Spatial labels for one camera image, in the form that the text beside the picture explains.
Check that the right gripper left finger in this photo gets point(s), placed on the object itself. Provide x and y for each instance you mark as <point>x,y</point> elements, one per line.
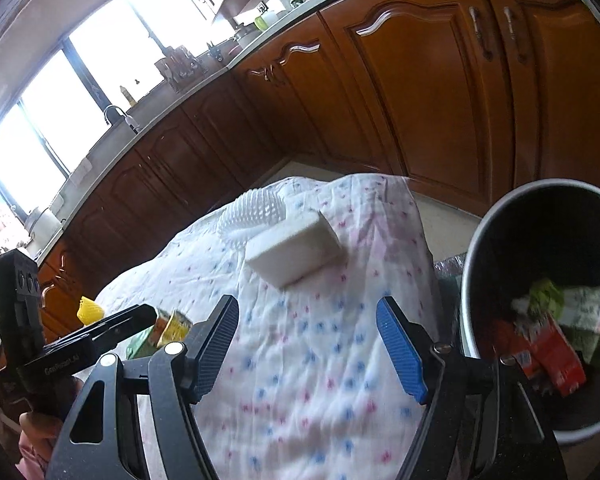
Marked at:
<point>207,344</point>

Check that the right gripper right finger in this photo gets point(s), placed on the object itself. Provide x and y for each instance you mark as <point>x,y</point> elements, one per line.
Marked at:
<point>406,344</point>

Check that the gold yellow wrapper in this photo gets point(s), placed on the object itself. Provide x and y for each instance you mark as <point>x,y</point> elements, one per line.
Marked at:
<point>177,328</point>

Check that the white foam block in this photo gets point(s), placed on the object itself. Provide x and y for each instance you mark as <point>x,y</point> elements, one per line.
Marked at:
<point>293,249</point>

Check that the red paper carton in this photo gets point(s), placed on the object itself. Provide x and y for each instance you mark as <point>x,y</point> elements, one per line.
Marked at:
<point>541,349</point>

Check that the green snack wrapper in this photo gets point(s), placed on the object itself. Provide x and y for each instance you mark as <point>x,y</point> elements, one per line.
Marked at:
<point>576,310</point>

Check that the white rimmed trash bin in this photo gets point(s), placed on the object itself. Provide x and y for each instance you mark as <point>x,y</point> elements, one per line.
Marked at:
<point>544,229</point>

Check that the kitchen sink faucet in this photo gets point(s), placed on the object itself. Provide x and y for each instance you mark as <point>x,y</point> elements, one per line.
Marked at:
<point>114,114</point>

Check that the wooden kitchen cabinets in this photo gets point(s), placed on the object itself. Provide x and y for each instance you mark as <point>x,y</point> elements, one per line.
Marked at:
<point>466,98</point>

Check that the person's left hand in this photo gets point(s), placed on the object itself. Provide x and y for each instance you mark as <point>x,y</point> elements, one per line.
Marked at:
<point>38,435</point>

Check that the yellow foam piece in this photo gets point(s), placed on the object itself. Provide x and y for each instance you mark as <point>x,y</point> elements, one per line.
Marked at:
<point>89,312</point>

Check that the floral white tablecloth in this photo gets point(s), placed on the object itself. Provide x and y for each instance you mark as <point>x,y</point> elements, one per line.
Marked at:
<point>307,389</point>

